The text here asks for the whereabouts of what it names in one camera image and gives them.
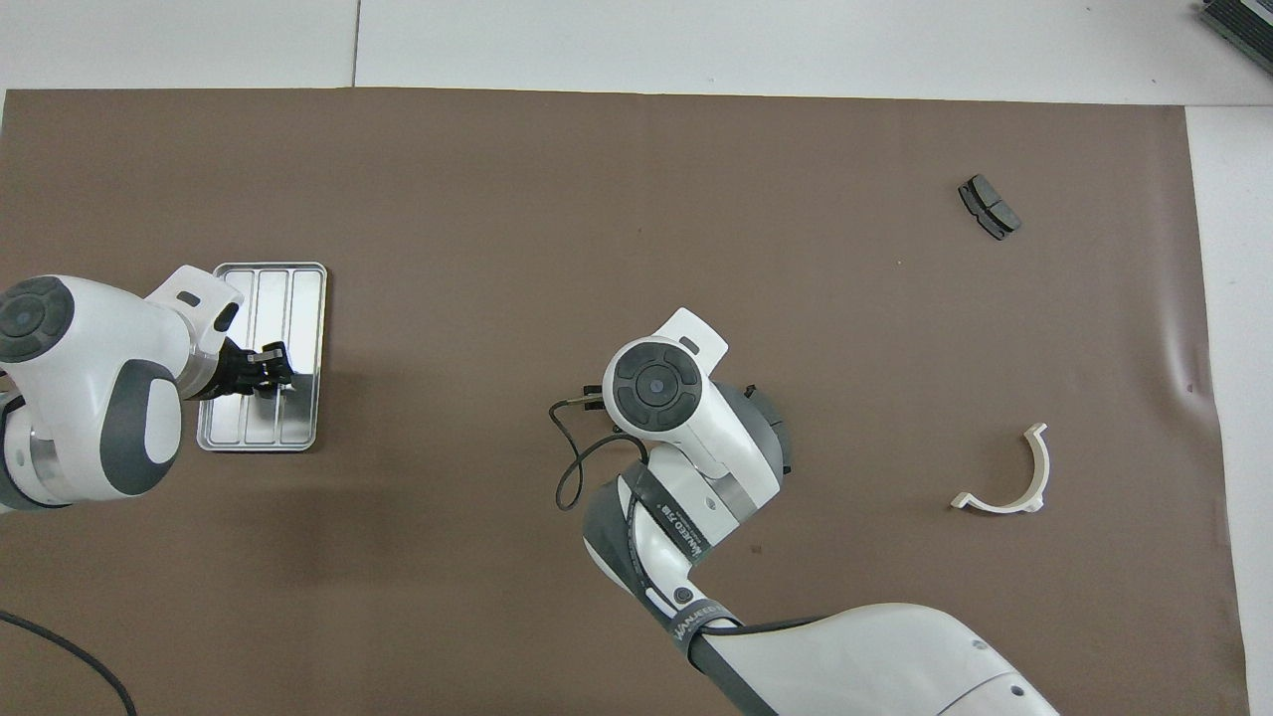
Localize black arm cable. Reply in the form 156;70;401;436
550;395;826;642
0;609;138;716

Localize brown paper table mat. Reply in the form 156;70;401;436
0;88;1252;716

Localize grey ribbed device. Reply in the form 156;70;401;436
1198;0;1273;51

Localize silver metal tray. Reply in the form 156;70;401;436
196;262;328;454

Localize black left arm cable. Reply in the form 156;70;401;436
0;609;138;716

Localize dark grey brake pad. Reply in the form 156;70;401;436
743;383;795;476
958;174;1023;242

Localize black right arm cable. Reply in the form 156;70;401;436
550;395;826;642

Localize white curved plastic bracket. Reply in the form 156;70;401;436
950;423;1051;515

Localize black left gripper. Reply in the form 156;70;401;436
195;338;296;401

